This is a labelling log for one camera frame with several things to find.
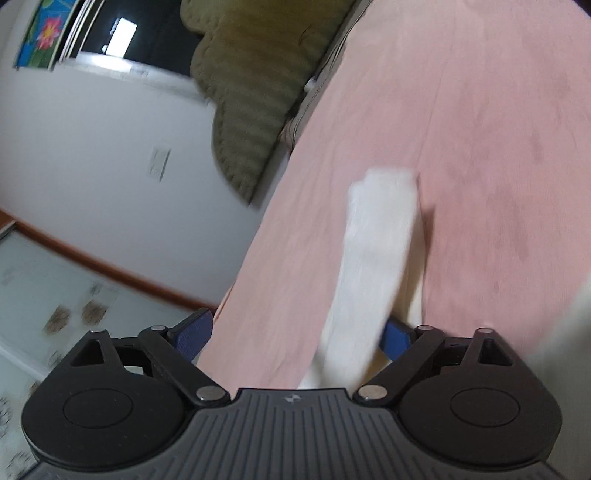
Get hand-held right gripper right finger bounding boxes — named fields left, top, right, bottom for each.
left=353, top=320, right=514, bottom=409

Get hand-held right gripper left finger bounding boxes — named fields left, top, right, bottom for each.
left=69, top=308, right=232, bottom=409

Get white quilt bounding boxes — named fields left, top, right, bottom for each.
left=298, top=167, right=426, bottom=391

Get frosted glass wardrobe door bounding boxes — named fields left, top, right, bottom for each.
left=0, top=230, right=218, bottom=480

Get pink floral bed sheet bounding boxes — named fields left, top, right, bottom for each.
left=198, top=0, right=591, bottom=393

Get olive green padded headboard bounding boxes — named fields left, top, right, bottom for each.
left=180, top=0, right=365, bottom=205

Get window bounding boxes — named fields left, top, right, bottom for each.
left=58, top=0, right=206, bottom=81

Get white wall socket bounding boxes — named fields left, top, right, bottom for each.
left=146, top=146, right=172, bottom=180

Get flower wall poster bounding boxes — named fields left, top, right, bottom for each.
left=14, top=0, right=81, bottom=71

